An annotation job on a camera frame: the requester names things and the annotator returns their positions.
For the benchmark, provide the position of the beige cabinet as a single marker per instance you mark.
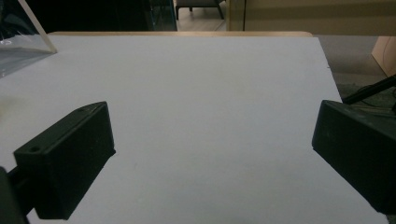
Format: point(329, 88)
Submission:
point(311, 15)

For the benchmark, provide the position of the black stand leg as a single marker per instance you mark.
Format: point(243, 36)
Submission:
point(370, 90)

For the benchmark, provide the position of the light wooden board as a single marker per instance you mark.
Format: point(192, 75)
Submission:
point(386, 54)

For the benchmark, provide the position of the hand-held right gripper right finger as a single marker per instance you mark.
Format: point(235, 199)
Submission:
point(358, 146)

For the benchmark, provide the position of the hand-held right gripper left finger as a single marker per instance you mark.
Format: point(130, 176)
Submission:
point(67, 161)

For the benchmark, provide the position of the clear plastic bag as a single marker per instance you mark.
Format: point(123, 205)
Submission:
point(18, 46)

